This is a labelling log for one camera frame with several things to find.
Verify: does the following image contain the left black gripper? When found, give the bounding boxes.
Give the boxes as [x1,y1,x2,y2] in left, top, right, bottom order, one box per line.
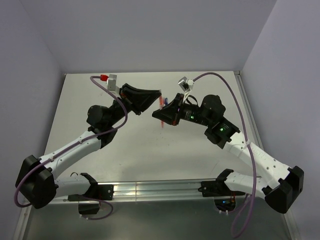
[107,84,162,127]

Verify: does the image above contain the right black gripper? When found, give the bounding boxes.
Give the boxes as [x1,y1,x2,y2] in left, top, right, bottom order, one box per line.
[152,92,212,126]

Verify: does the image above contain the orange highlighter pen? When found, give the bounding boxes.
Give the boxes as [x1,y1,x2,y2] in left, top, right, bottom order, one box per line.
[158,96,166,129]

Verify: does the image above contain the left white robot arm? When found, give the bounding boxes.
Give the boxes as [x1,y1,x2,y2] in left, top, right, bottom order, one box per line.
[14,83,162,209]

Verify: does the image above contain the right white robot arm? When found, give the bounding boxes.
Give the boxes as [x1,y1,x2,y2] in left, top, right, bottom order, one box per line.
[152,93,304,214]

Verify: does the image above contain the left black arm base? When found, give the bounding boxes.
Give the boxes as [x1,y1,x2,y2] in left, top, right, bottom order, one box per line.
[67,184,114,220]

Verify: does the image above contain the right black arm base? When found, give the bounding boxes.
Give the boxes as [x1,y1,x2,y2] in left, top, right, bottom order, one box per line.
[197,169,248,215]

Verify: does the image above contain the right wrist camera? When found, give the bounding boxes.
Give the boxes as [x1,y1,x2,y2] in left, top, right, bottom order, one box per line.
[178,76,194,102]

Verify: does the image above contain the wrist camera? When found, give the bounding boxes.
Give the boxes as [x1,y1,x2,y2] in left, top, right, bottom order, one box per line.
[99,74,120,95]
[178,76,194,102]

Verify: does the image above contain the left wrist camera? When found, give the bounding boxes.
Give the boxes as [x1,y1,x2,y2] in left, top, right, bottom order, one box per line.
[99,74,120,95]

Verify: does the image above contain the aluminium mounting rail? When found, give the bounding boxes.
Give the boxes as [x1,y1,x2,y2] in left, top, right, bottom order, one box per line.
[23,174,287,208]

